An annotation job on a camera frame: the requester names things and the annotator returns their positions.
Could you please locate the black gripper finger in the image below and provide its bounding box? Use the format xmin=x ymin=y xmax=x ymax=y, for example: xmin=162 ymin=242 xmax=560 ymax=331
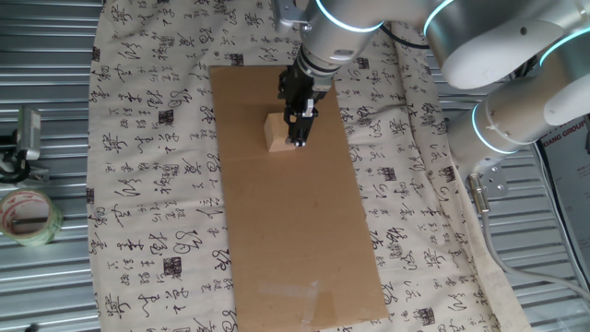
xmin=282 ymin=96 xmax=321 ymax=149

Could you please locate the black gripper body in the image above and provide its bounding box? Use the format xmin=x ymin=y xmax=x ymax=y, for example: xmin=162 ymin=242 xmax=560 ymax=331
xmin=277 ymin=64 xmax=334 ymax=111

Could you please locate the small wooden block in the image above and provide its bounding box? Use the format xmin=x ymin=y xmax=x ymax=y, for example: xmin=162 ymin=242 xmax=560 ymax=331
xmin=263 ymin=112 xmax=299 ymax=154

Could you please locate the brown cardboard sheet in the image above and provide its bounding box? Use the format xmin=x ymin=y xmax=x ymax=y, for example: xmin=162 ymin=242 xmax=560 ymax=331
xmin=207 ymin=64 xmax=391 ymax=332

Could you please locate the calligraphy print cloth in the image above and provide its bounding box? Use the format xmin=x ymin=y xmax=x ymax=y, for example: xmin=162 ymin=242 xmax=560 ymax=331
xmin=86 ymin=0 xmax=534 ymax=332

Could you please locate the clear tape strip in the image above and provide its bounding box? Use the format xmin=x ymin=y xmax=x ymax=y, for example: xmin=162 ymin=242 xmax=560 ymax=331
xmin=256 ymin=279 xmax=326 ymax=325

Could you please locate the packing tape roll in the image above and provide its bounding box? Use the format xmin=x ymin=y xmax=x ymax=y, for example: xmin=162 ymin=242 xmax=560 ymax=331
xmin=0 ymin=187 xmax=65 ymax=248

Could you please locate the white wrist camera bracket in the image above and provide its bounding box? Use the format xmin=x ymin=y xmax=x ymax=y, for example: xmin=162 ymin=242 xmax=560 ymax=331
xmin=271 ymin=0 xmax=308 ymax=32

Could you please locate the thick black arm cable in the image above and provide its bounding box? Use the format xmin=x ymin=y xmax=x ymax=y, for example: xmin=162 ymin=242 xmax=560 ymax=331
xmin=380 ymin=25 xmax=432 ymax=51

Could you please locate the grey cable with metal connector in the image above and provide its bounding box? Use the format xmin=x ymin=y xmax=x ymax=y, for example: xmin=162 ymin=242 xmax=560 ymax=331
xmin=466 ymin=172 xmax=590 ymax=303

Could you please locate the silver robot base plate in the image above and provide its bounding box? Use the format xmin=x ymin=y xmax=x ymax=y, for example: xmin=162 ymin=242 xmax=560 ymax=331
xmin=467 ymin=163 xmax=511 ymax=200

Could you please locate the silver finned camera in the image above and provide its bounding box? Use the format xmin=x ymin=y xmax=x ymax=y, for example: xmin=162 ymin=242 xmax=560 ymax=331
xmin=16 ymin=105 xmax=42 ymax=161

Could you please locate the camera stand clamp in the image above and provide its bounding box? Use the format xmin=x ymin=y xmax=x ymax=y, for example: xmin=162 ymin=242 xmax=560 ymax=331
xmin=0 ymin=131 xmax=51 ymax=184

